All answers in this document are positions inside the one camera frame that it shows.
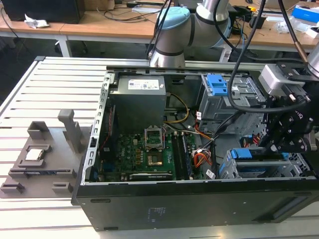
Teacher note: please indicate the hard disk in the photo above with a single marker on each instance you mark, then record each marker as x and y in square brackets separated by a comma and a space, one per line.
[243, 154]

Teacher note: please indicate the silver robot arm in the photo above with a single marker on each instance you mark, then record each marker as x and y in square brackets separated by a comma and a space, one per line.
[172, 37]

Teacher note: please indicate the metal disk bay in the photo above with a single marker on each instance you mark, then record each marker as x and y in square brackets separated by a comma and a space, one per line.
[286, 169]

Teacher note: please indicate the RAM stick in slot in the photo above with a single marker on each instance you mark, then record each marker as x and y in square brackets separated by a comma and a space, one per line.
[187, 159]

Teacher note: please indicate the black RAM slot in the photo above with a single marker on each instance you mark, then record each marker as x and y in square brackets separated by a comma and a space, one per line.
[177, 159]

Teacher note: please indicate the metal drive cage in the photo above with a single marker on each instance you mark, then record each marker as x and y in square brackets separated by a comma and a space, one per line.
[216, 109]

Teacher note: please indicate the blue drive latch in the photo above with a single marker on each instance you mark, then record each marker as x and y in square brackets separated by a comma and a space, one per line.
[218, 84]

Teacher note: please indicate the wooden desk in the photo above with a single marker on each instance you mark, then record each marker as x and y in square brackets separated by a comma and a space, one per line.
[269, 37]
[99, 27]

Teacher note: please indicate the clear plastic bag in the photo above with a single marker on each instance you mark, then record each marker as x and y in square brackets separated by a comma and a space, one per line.
[284, 26]

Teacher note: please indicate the white label tag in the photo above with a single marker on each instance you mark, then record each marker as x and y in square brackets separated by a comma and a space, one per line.
[199, 115]
[210, 173]

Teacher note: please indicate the small black box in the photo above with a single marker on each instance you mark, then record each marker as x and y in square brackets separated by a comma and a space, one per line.
[258, 22]

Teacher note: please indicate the blue white box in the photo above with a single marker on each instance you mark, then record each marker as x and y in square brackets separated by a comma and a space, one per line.
[300, 11]

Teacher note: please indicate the yellow black tool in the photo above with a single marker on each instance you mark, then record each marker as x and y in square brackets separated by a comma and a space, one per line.
[251, 9]

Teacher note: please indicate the CPU socket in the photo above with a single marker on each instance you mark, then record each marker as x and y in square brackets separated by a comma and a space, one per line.
[154, 159]

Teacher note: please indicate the black PC case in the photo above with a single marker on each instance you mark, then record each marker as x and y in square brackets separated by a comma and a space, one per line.
[174, 206]

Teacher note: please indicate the grey power supply unit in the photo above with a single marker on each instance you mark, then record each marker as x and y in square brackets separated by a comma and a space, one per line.
[139, 107]

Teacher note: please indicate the black graphics card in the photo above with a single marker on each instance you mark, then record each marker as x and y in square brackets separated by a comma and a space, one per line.
[149, 177]

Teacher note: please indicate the green motherboard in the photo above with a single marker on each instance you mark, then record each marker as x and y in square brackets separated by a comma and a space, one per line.
[129, 154]

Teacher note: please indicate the white paper sheets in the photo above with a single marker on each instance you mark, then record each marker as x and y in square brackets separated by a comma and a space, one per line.
[145, 9]

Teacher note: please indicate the grey parts rack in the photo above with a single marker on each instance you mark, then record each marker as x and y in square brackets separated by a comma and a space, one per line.
[57, 154]

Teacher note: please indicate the loose RAM stick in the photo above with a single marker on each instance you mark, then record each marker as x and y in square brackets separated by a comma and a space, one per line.
[45, 172]

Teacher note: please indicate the silver CPU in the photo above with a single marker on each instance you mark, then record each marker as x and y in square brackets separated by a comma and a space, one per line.
[35, 155]

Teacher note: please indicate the large black box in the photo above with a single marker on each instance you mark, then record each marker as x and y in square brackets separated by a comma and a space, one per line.
[45, 11]

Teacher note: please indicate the crumpled white paper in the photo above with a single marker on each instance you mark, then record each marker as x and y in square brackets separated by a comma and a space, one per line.
[35, 23]

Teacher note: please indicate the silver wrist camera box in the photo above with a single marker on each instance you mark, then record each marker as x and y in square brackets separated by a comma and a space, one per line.
[270, 79]

